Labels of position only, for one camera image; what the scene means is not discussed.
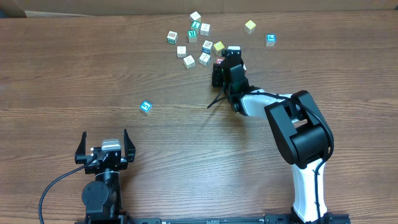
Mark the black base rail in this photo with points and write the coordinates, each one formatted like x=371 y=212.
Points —
x=236 y=220

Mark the white umbrella block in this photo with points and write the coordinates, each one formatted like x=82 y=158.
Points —
x=205 y=29

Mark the blue number 5 block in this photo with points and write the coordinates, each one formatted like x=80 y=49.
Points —
x=146 y=107

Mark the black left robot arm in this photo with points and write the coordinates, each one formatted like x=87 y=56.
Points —
x=103 y=196

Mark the green letter B block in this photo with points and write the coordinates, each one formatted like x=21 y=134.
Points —
x=172 y=37

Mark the green letter R block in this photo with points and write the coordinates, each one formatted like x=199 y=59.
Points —
x=192 y=36

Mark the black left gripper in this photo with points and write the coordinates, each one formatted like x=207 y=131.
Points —
x=129 y=151

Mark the white butterfly block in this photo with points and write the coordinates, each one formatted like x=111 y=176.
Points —
x=181 y=51

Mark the red letter U block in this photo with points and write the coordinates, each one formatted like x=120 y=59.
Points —
x=219 y=61

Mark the blue sided white block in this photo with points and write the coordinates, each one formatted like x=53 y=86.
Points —
x=206 y=48

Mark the green letter L block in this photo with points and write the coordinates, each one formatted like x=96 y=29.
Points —
x=195 y=26

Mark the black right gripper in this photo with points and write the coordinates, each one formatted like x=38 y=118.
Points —
x=217 y=74

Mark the top white ball block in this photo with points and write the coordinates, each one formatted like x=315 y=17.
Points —
x=195 y=16

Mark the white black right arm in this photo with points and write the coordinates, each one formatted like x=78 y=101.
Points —
x=300 y=131

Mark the blue letter P block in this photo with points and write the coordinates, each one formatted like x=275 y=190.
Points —
x=270 y=40

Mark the yellow top centre block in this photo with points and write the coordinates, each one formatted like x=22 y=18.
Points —
x=218 y=47

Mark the white blue edged block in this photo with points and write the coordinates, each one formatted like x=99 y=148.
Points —
x=204 y=59

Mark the yellow top far block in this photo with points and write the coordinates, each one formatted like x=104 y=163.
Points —
x=249 y=27

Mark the yellow letter S block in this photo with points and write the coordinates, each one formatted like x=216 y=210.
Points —
x=189 y=62

